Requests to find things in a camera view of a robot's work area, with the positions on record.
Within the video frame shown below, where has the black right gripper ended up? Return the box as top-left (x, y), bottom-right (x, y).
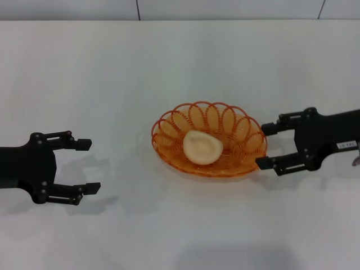
top-left (255, 106), bottom-right (360, 178)

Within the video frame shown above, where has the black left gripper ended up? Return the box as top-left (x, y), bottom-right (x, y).
top-left (0, 130), bottom-right (102, 206)

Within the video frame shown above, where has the orange wire oval basket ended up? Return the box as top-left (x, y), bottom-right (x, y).
top-left (151, 100), bottom-right (269, 178)

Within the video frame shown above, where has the pale round bread bun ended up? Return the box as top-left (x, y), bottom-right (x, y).
top-left (183, 129), bottom-right (224, 165)

